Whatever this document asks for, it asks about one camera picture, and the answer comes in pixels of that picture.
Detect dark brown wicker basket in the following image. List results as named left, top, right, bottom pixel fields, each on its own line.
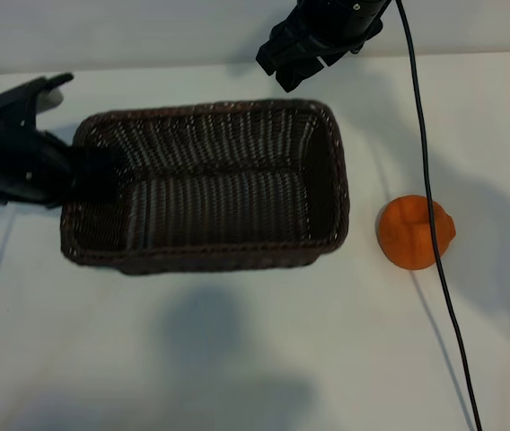
left=59, top=98, right=351, bottom=277

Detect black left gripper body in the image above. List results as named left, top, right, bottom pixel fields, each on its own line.
left=0, top=104, right=78, bottom=211

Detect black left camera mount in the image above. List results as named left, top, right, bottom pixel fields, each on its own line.
left=0, top=73, right=75, bottom=132

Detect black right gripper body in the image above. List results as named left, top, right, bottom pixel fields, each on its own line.
left=276, top=0, right=391, bottom=54

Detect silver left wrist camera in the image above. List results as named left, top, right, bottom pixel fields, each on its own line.
left=37, top=84, right=66, bottom=110

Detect orange fruit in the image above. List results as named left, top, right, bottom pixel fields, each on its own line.
left=376, top=194, right=457, bottom=271

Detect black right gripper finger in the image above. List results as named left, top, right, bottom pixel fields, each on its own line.
left=274, top=55, right=329, bottom=94
left=256, top=28, right=324, bottom=76

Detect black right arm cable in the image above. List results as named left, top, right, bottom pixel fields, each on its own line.
left=396, top=0, right=483, bottom=431

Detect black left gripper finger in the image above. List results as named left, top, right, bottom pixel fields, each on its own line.
left=69, top=174, right=122, bottom=204
left=73, top=147, right=125, bottom=177

